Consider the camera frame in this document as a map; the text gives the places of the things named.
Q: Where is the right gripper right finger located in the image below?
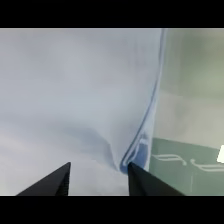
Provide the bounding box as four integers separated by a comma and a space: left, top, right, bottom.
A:
127, 162, 185, 197

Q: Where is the light blue shirt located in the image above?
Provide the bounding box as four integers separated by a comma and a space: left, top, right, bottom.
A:
0, 28, 168, 197

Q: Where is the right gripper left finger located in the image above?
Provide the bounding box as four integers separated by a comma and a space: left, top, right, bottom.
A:
16, 161, 72, 197

